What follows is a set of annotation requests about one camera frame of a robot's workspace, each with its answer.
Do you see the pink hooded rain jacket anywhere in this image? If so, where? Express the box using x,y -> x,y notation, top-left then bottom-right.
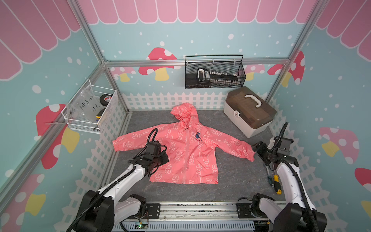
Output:
112,102 -> 256,185

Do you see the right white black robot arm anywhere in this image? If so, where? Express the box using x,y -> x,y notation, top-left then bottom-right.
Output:
250,136 -> 328,232

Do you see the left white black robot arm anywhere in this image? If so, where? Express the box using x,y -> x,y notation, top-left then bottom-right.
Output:
67,141 -> 169,232

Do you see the yellow black screwdriver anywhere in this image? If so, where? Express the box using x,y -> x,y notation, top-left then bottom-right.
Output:
273,174 -> 282,195

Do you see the beige toolbox with brown lid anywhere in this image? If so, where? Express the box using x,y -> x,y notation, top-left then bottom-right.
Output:
224,87 -> 276,138

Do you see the yellow black tool in bin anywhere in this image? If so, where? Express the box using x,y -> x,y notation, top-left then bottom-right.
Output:
96,108 -> 105,121

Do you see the black tape roll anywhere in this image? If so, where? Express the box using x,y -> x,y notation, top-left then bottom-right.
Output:
100,94 -> 113,107

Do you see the clear labelled plastic bag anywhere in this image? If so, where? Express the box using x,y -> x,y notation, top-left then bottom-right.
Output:
69,87 -> 102,123

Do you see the socket wrench set in basket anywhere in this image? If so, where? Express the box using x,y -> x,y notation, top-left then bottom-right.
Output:
196,68 -> 240,86

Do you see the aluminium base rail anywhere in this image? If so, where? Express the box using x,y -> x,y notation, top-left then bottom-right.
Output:
78,200 -> 319,232

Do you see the clear plastic wall bin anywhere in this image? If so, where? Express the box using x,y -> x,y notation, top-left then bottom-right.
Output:
61,80 -> 123,134

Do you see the black wire mesh wall basket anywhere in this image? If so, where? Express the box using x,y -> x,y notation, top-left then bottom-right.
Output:
184,55 -> 246,89

